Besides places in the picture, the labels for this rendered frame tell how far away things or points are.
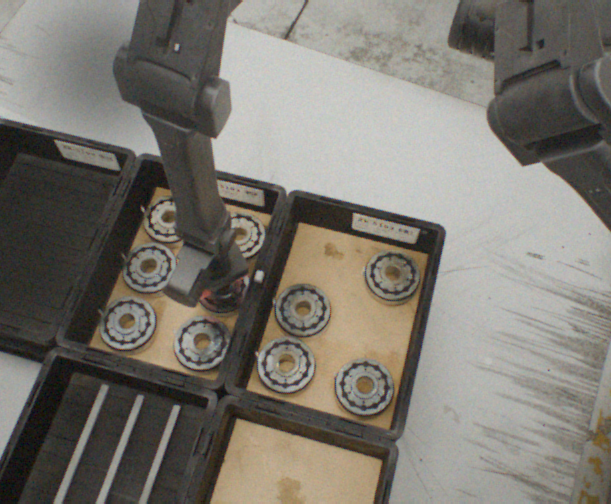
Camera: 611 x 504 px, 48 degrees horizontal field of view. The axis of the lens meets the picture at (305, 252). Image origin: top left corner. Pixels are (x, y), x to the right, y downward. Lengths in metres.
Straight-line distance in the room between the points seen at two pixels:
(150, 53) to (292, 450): 0.76
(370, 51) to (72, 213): 1.58
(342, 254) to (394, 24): 1.62
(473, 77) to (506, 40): 2.07
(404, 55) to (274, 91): 1.10
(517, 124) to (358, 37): 2.18
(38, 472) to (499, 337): 0.90
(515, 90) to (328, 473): 0.79
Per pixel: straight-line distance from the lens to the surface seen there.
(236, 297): 1.27
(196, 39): 0.66
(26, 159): 1.55
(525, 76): 0.62
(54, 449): 1.30
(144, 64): 0.69
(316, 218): 1.34
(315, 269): 1.32
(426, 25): 2.84
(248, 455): 1.23
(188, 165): 0.80
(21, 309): 1.40
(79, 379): 1.32
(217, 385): 1.15
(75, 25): 1.93
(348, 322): 1.29
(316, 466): 1.22
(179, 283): 1.06
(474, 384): 1.42
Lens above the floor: 2.04
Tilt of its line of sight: 65 degrees down
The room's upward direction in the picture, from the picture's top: straight up
